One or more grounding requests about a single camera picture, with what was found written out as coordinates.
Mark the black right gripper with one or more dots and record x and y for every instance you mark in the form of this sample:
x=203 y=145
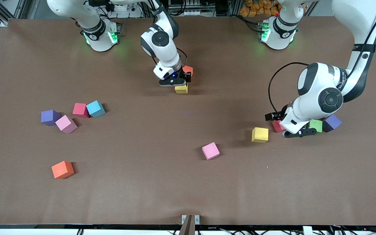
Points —
x=182 y=79

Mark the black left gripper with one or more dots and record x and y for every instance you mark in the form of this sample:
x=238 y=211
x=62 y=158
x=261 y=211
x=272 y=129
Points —
x=278 y=115

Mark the orange foam cube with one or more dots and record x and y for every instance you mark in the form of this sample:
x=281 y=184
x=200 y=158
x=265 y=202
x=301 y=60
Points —
x=188 y=69
x=62 y=169

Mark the red foam cube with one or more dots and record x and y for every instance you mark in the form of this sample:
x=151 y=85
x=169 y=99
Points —
x=79 y=110
x=276 y=126

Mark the yellow foam cube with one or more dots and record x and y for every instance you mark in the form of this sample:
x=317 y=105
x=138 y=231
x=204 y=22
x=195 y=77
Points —
x=260 y=134
x=181 y=89

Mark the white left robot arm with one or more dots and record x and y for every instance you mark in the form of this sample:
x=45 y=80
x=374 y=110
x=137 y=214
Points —
x=305 y=107

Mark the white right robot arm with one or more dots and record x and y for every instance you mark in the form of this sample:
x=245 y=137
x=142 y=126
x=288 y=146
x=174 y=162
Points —
x=165 y=55

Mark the green foam cube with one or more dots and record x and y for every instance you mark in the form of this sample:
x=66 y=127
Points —
x=317 y=125

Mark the purple foam cube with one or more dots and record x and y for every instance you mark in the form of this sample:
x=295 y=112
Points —
x=49 y=117
x=333 y=123

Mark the white socket strip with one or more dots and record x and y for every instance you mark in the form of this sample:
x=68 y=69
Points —
x=191 y=13

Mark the pink foam cube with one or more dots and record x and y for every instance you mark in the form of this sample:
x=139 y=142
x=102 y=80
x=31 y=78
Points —
x=211 y=150
x=66 y=124

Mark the white power strip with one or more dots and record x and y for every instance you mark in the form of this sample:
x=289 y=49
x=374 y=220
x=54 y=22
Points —
x=122 y=8

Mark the blue foam cube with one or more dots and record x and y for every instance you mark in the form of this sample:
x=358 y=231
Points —
x=95 y=109

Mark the bag of orange items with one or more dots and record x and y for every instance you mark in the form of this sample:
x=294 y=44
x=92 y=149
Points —
x=256 y=8

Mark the small white block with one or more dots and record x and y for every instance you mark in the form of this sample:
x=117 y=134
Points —
x=307 y=230

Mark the small metal bracket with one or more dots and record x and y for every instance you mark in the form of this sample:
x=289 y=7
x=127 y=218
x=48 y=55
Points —
x=184 y=219

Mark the brown camera mount post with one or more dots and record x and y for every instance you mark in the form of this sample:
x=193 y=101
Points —
x=188 y=228

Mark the aluminium frame profile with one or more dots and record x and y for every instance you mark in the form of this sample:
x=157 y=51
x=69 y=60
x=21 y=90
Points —
x=20 y=9

